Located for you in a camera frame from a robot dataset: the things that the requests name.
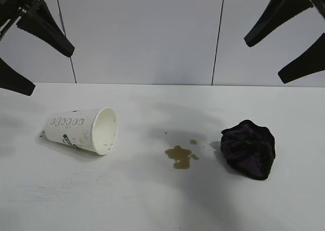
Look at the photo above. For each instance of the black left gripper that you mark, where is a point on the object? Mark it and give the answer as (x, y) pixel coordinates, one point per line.
(12, 2)

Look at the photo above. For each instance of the white paper coffee cup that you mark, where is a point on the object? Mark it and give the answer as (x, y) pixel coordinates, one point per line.
(73, 132)

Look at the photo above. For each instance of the dark purple cloth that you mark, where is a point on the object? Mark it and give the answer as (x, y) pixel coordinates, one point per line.
(247, 149)

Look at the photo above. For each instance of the brown coffee spill puddle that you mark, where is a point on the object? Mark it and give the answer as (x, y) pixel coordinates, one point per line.
(179, 156)

